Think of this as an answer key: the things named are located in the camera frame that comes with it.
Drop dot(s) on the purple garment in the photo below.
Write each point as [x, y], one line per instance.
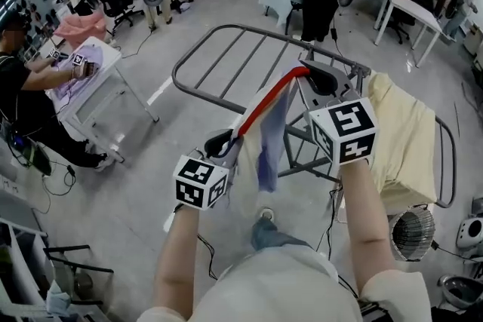
[81, 75]

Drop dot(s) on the person's white shirt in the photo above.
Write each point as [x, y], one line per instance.
[283, 286]

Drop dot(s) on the black metal frame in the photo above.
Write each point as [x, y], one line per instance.
[75, 267]

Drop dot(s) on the pale yellow clothes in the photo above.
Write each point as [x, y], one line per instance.
[403, 139]

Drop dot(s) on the person's left forearm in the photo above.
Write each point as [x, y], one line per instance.
[181, 256]

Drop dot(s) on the white desk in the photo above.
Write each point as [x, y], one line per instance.
[411, 15]

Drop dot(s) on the white plastic headset shell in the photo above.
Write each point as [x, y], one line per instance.
[469, 232]

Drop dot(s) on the white red blue striped clothes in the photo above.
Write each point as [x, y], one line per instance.
[264, 139]

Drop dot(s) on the blue face mask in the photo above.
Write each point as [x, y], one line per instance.
[58, 299]

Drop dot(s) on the black office chair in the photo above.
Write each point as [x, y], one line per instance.
[113, 3]
[396, 22]

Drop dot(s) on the person's blue jeans leg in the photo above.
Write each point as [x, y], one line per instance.
[275, 235]

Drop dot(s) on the white table with glass shelf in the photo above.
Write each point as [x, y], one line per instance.
[109, 86]

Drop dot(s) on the pink cloth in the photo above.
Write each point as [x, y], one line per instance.
[81, 28]

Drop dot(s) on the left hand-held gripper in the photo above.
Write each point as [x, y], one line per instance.
[196, 181]

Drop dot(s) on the grey metal drying rack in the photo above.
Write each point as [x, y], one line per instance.
[226, 60]

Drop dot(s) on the person's white shoe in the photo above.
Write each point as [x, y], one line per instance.
[267, 213]

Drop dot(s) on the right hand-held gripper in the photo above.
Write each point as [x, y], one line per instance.
[345, 132]

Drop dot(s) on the person's right forearm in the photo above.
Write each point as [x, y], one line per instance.
[366, 222]

